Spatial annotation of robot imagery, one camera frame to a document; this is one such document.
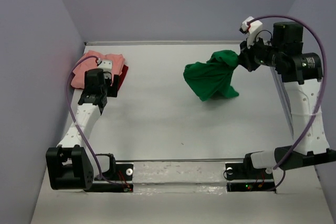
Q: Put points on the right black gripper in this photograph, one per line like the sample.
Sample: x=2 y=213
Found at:
x=244 y=57

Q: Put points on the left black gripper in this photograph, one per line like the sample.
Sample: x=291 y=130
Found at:
x=112 y=90

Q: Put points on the green t shirt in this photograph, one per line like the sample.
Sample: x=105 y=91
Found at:
x=213 y=77

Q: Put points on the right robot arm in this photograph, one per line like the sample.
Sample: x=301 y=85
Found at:
x=301 y=75

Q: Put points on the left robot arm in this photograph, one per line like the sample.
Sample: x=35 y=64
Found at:
x=73 y=164

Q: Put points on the dark red folded t shirt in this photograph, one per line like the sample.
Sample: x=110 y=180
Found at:
x=122 y=75

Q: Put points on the pink folded t shirt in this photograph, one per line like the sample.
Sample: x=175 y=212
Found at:
x=78 y=81

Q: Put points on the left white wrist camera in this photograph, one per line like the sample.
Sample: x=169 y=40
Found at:
x=105 y=65

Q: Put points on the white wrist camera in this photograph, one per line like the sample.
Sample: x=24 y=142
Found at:
x=105 y=65
x=251 y=29

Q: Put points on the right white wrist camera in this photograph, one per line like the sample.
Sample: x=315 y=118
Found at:
x=251 y=29

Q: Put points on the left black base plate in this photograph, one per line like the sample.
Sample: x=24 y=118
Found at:
x=121 y=181

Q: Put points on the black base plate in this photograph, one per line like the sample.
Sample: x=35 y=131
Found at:
x=121 y=181
x=240 y=179

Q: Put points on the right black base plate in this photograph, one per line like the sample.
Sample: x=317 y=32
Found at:
x=240 y=179

